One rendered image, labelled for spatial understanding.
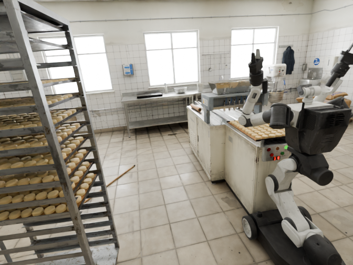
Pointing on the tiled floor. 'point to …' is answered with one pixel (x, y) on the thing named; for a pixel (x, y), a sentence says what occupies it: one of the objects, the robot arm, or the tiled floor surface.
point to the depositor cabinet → (208, 143)
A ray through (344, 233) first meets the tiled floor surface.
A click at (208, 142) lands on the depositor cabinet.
